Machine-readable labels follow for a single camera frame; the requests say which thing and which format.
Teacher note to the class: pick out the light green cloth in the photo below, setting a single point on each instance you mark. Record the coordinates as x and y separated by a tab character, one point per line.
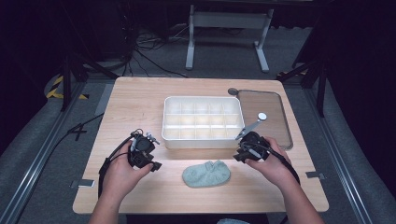
233	221

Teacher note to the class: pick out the black metal stand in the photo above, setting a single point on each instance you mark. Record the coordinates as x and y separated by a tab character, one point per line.
320	84
67	81

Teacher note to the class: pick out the grey metal table bracket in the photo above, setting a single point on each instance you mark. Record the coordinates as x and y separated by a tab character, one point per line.
315	175
83	183

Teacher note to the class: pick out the clear plastic box lid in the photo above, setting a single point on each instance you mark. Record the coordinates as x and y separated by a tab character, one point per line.
266	105

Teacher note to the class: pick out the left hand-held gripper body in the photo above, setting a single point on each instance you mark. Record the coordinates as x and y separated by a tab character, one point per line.
141	149

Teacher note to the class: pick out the person's left hand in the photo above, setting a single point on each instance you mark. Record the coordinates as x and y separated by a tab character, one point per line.
121	177

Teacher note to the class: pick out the grey round knob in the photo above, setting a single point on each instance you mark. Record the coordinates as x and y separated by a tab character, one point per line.
232	91

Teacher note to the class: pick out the person's right hand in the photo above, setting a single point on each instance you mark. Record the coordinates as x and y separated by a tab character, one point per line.
274	165

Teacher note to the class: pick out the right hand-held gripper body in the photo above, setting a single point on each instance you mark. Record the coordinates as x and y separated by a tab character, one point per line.
253	144

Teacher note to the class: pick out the white divided storage box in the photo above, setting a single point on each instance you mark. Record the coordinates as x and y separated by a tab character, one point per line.
202	123

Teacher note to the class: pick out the light green sock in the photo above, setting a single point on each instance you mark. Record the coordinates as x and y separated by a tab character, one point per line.
207	174

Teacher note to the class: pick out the yellow black floor tape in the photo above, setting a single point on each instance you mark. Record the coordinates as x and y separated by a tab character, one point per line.
56	90

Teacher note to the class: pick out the grey floor strip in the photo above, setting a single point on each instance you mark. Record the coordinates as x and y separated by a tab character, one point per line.
104	99

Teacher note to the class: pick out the grey metal floor rail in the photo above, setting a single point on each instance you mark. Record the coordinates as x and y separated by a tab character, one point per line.
336	149
37	161

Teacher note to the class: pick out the white metal desk frame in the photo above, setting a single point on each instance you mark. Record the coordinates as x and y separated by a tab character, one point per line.
229	20

